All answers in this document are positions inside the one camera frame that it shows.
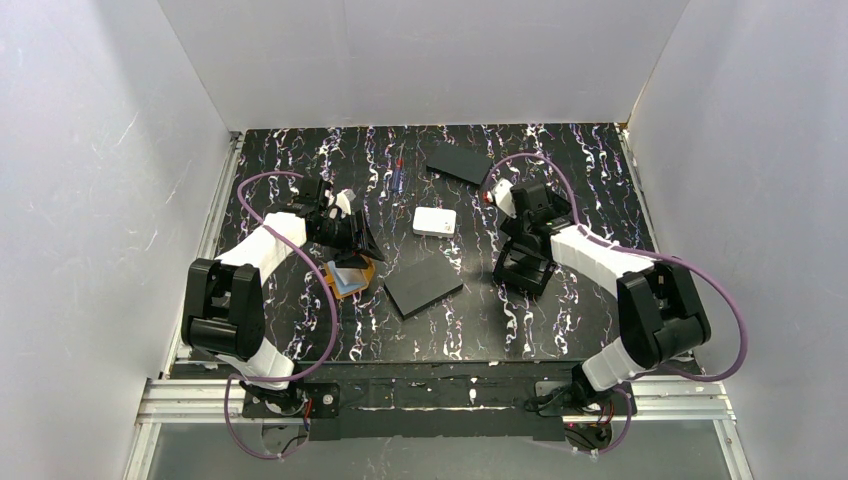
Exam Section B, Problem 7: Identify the orange leather card holder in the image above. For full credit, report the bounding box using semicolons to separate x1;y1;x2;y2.
324;258;376;300

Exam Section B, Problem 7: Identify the black plastic box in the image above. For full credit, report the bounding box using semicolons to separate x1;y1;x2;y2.
493;239;556;296

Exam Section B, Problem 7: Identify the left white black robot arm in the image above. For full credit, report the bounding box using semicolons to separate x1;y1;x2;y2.
181;175;384;392

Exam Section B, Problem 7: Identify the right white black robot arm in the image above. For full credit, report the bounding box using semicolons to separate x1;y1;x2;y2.
483;179;711;412

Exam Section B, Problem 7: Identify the blue red screwdriver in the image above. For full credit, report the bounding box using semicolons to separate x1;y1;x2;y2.
389;154;405;194

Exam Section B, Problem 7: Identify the white rectangular box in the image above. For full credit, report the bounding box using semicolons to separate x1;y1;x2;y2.
412;206;458;238

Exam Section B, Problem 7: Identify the flat black box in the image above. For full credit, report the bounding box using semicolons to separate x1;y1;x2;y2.
426;143;493;186

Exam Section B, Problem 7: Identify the black network switch box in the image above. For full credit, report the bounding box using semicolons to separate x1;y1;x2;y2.
384;255;464;320

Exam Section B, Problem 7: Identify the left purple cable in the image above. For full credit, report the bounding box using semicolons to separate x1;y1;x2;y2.
223;170;340;461

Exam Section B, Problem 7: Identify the left aluminium side rail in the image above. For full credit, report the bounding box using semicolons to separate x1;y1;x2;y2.
157;131;245;380

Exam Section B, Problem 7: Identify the aluminium front frame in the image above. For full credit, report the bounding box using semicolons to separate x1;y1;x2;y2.
124;372;752;479

